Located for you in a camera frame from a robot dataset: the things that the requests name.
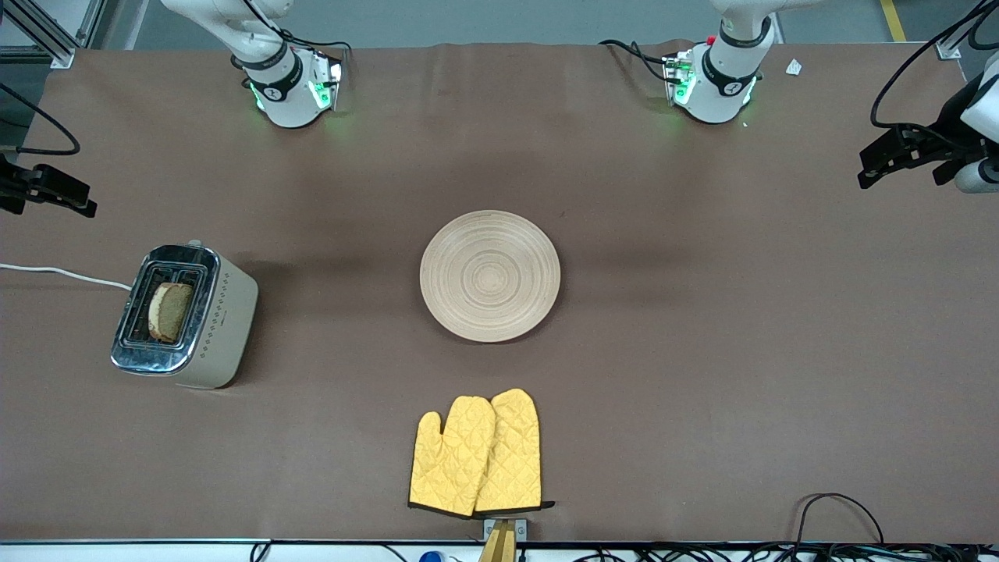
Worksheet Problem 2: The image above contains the yellow quilted oven mitt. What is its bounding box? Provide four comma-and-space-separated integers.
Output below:
408, 396, 498, 518
473, 388, 556, 514

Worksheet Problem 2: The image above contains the black base cable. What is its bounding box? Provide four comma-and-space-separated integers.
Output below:
242, 0, 354, 62
599, 38, 678, 85

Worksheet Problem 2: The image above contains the black left base cable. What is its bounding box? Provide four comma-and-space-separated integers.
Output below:
599, 38, 678, 85

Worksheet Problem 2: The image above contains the brown table cloth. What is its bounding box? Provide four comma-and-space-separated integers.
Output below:
0, 41, 999, 544

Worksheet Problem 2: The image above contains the white toaster power cord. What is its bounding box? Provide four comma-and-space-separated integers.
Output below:
0, 263, 133, 292

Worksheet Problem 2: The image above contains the black looped cable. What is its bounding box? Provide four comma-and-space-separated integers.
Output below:
794, 492, 886, 547

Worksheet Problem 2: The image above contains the beige chrome two-slot toaster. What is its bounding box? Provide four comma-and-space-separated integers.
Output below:
110, 240, 259, 389

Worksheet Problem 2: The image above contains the yellow floor tape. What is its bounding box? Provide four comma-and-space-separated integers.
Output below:
880, 0, 908, 43

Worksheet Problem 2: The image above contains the aluminium frame profile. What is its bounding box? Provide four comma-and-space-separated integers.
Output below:
0, 0, 108, 69
935, 0, 992, 60

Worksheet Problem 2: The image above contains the black right base cable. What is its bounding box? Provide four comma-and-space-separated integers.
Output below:
242, 0, 354, 62

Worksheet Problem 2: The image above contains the brown toast slice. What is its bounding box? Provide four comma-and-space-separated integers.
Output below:
148, 282, 195, 343

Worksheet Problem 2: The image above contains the round wooden plate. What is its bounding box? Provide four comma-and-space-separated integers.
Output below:
420, 209, 562, 343

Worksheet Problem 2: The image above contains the black cable bundle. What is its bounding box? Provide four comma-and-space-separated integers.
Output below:
248, 540, 999, 562

